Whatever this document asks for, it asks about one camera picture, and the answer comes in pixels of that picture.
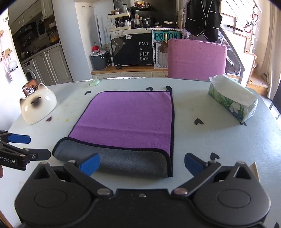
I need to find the washing machine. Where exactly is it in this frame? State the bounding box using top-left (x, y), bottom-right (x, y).
top-left (21, 59), bottom-right (42, 84)

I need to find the black vest on hanger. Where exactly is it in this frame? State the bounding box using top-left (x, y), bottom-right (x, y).
top-left (184, 0), bottom-right (222, 42)

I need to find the teal poison sign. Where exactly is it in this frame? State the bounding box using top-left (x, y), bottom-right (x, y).
top-left (153, 30), bottom-right (181, 41)

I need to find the small green round dish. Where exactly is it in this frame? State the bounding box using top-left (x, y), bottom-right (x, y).
top-left (89, 78), bottom-right (100, 86)

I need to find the low white drawer bench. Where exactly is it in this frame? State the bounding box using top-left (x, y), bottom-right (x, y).
top-left (91, 66), bottom-right (168, 79)

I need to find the pink chair back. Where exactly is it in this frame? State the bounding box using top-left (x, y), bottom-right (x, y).
top-left (168, 39), bottom-right (227, 81)

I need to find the brown card in holder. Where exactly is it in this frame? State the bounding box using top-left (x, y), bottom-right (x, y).
top-left (22, 79), bottom-right (39, 97)

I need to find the grey trash bin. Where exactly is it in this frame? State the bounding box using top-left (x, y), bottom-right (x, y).
top-left (90, 46), bottom-right (107, 70)

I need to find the wooden stick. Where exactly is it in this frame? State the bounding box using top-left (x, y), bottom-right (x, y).
top-left (250, 162), bottom-right (260, 182)

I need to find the purple and grey towel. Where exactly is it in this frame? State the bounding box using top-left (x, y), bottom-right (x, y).
top-left (52, 86), bottom-right (174, 178)

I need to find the cream tiered shelf rack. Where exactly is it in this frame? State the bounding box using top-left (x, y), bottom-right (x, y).
top-left (107, 12), bottom-right (132, 32)

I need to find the green tissue pack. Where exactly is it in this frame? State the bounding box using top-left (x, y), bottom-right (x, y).
top-left (208, 75), bottom-right (259, 123)

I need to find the white cat ceramic holder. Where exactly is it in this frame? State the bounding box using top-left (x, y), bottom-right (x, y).
top-left (19, 83), bottom-right (57, 125)

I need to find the black have a nice day cabinet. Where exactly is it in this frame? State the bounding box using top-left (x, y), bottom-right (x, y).
top-left (111, 33), bottom-right (153, 66)

